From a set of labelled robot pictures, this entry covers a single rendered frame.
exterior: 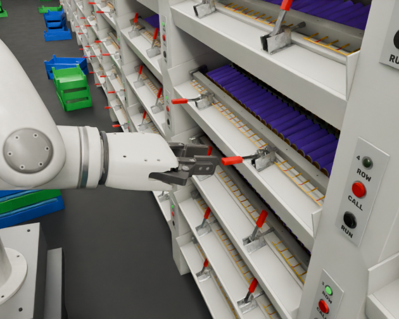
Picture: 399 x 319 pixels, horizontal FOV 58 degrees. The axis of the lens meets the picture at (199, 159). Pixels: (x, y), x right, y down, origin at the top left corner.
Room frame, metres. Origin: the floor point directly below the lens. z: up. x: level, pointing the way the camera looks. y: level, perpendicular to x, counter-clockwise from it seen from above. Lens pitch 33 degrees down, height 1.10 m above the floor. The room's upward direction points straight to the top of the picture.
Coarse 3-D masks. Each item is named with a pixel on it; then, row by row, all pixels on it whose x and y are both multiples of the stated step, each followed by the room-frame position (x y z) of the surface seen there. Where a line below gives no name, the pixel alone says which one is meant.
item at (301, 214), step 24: (168, 72) 0.91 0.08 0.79; (192, 72) 0.91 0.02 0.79; (240, 72) 0.90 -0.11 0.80; (192, 96) 0.83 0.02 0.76; (216, 120) 0.70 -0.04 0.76; (216, 144) 0.68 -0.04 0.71; (240, 144) 0.60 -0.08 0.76; (240, 168) 0.57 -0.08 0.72; (264, 192) 0.48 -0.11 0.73; (288, 192) 0.45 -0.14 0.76; (312, 192) 0.44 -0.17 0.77; (288, 216) 0.41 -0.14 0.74; (312, 216) 0.35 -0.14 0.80; (312, 240) 0.36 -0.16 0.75
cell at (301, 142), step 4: (324, 128) 0.56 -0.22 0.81; (316, 132) 0.55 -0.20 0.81; (320, 132) 0.55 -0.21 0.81; (324, 132) 0.55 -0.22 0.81; (308, 136) 0.55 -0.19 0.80; (312, 136) 0.55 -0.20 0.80; (316, 136) 0.55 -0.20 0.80; (320, 136) 0.55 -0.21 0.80; (300, 140) 0.54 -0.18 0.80; (304, 140) 0.54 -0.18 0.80; (308, 140) 0.54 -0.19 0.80; (312, 140) 0.54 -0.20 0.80; (316, 140) 0.54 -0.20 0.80; (296, 144) 0.53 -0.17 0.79; (300, 144) 0.53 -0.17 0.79; (304, 144) 0.54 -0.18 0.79; (296, 148) 0.53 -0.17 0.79
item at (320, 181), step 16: (208, 80) 0.85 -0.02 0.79; (224, 96) 0.75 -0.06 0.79; (240, 112) 0.67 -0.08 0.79; (256, 128) 0.60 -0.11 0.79; (272, 144) 0.55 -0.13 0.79; (288, 160) 0.50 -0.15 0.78; (304, 160) 0.48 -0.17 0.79; (304, 176) 0.46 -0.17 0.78; (320, 176) 0.44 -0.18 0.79; (320, 192) 0.43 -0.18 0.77
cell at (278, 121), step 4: (292, 112) 0.63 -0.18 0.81; (296, 112) 0.63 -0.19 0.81; (284, 116) 0.62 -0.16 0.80; (288, 116) 0.62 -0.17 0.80; (292, 116) 0.62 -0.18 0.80; (296, 116) 0.63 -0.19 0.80; (276, 120) 0.62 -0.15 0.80; (280, 120) 0.62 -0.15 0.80; (284, 120) 0.62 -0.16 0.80; (288, 120) 0.62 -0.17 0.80; (272, 124) 0.61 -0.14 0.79; (276, 124) 0.61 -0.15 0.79; (280, 124) 0.61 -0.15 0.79
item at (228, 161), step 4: (260, 152) 0.52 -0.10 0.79; (232, 156) 0.51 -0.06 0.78; (236, 156) 0.51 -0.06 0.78; (240, 156) 0.51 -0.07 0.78; (244, 156) 0.52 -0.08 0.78; (248, 156) 0.52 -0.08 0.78; (252, 156) 0.52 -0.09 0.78; (256, 156) 0.52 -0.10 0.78; (260, 156) 0.52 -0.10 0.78; (224, 160) 0.50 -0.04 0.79; (228, 160) 0.50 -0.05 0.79; (232, 160) 0.50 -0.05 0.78; (236, 160) 0.50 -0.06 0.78; (240, 160) 0.50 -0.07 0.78; (244, 160) 0.51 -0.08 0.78; (248, 160) 0.51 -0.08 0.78; (224, 164) 0.49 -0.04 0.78; (228, 164) 0.50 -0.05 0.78
